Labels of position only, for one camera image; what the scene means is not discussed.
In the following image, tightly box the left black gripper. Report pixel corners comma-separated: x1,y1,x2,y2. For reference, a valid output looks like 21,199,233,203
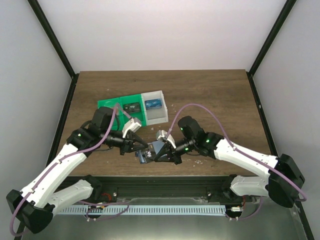
101,129,149,156

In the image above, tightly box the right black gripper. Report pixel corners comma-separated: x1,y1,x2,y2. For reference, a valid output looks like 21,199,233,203
154,137,196,165

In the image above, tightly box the blue card holder wallet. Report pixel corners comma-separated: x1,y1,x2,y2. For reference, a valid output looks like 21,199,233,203
135,140,159,164

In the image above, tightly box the green bin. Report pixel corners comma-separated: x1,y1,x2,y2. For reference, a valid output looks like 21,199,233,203
97,97,124,131
119,94,147,127

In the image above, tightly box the white translucent bin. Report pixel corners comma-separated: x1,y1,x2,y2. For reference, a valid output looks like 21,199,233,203
141,90,169,126

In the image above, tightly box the black VIP credit card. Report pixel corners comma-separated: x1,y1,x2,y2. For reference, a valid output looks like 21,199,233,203
144,150,154,163

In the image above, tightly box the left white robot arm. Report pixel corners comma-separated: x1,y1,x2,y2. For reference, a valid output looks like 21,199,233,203
6,104,148,234

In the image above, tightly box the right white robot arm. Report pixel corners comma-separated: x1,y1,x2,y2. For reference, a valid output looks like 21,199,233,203
153,116,305,208

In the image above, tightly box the black card stack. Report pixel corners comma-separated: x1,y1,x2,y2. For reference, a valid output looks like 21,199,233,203
123,102,141,114

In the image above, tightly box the blue card stack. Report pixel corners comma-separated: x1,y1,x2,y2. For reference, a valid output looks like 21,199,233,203
144,98,162,110

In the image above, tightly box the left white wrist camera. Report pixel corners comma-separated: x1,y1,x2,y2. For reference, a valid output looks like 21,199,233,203
122,117,142,138

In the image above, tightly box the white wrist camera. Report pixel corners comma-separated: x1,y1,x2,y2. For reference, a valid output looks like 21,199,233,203
156,130,176,149
122,117,142,138

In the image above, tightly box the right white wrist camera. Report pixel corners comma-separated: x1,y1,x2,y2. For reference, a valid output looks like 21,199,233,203
156,130,176,149

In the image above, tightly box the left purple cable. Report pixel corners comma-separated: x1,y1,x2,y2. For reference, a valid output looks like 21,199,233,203
9,102,131,237

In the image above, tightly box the purple cable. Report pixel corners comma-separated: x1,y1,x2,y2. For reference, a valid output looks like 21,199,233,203
9,102,131,237
167,103,308,202

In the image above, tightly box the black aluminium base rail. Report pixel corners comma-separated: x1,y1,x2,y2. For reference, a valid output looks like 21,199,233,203
62,175,263,201

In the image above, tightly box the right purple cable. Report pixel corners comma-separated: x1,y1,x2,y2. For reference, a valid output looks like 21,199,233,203
167,103,308,202

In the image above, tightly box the light blue slotted cable duct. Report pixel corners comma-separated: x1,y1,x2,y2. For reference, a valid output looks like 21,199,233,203
58,205,226,216

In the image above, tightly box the left black frame post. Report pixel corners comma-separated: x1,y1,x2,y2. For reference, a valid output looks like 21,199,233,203
26,0,77,78

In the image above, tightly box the black frame post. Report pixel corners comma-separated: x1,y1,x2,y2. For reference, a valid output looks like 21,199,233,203
248,0,298,76
26,0,77,78

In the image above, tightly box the right black frame post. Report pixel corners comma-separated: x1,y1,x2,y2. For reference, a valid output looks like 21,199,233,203
248,0,298,76

